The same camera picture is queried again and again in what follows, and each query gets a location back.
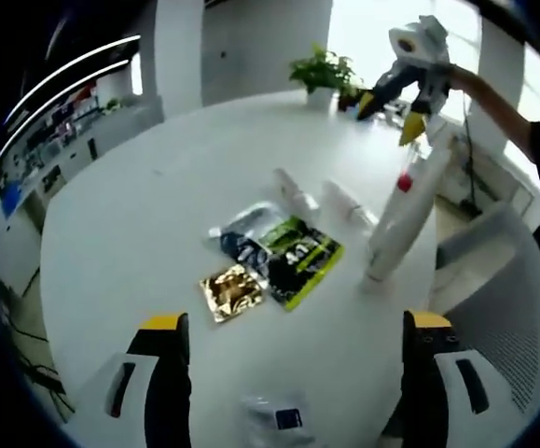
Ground blue water jug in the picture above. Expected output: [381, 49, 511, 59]
[1, 184, 21, 214]

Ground small clear skincare sachet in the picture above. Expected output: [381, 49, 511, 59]
[241, 391, 315, 444]

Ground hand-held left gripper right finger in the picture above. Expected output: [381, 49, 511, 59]
[381, 310, 539, 448]

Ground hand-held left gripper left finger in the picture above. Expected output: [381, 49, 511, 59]
[66, 312, 192, 448]

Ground green black skincare sachet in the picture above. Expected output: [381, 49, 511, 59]
[257, 215, 346, 312]

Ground green potted plant white pot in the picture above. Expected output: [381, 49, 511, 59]
[288, 42, 359, 109]

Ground gold foil skincare sachet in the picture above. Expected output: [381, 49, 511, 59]
[198, 264, 269, 324]

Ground black floor cables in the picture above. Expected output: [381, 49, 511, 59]
[6, 321, 68, 412]

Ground white skincare pump bottle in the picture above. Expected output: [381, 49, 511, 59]
[361, 124, 455, 295]

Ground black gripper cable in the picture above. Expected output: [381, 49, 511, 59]
[459, 88, 483, 211]

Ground silver dark blue skincare sachet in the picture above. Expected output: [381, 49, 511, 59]
[207, 201, 284, 267]

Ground white cabinet counter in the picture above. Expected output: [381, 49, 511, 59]
[0, 78, 163, 220]

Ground small dark plant pot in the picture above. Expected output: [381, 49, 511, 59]
[337, 83, 364, 112]

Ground beige skincare tube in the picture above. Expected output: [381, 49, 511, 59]
[272, 167, 321, 221]

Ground white mesh office chair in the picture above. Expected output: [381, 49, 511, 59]
[430, 200, 540, 416]

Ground ceiling light strip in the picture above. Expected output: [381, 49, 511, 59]
[3, 34, 143, 126]
[0, 59, 132, 158]

